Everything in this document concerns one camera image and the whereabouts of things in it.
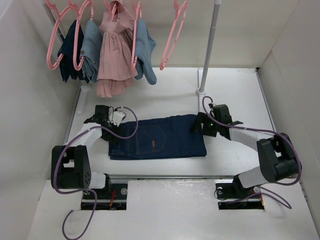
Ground dark blue hanging garment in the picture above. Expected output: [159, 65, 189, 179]
[57, 20, 87, 83]

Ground light blue hanging jeans left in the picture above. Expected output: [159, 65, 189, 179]
[80, 20, 103, 83]

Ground light blue hanging jeans right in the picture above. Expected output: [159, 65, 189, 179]
[135, 19, 157, 85]

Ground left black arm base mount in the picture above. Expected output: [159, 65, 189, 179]
[80, 182, 128, 211]

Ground pink hanger with light jeans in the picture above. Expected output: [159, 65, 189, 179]
[131, 0, 142, 70]

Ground pink hanger with dress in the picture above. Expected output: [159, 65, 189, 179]
[102, 0, 125, 24]

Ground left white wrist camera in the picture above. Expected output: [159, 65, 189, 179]
[108, 110, 126, 127]

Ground grey rack pole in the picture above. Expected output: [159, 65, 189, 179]
[42, 0, 65, 43]
[198, 0, 223, 92]

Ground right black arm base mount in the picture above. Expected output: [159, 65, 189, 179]
[214, 180, 265, 210]

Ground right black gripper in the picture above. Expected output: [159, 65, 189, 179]
[189, 112, 221, 137]

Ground left grey rack pole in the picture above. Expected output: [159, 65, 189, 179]
[42, 0, 65, 43]

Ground right white rack foot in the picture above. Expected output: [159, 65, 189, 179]
[195, 67, 208, 112]

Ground pink hanging dress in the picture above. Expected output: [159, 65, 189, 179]
[96, 4, 138, 98]

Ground right grey rack pole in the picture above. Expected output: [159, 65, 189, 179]
[198, 0, 223, 92]

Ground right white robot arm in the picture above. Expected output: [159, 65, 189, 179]
[190, 103, 302, 201]

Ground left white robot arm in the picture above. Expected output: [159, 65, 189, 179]
[51, 105, 126, 199]

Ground light blue hanging jeans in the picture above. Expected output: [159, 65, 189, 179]
[135, 19, 157, 85]
[80, 20, 103, 83]

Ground dark blue jeans trousers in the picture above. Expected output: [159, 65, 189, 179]
[108, 114, 207, 160]

